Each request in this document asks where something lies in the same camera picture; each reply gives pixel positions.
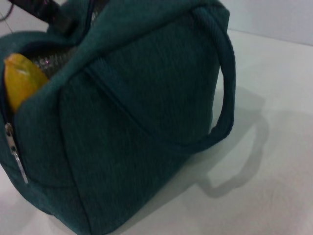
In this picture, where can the yellow banana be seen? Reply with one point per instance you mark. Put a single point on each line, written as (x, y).
(22, 80)

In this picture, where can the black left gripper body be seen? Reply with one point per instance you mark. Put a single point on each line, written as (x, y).
(31, 6)

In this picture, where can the teal insulated lunch bag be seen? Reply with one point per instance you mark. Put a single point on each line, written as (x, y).
(134, 122)

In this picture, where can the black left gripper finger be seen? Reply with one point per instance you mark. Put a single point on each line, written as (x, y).
(62, 20)

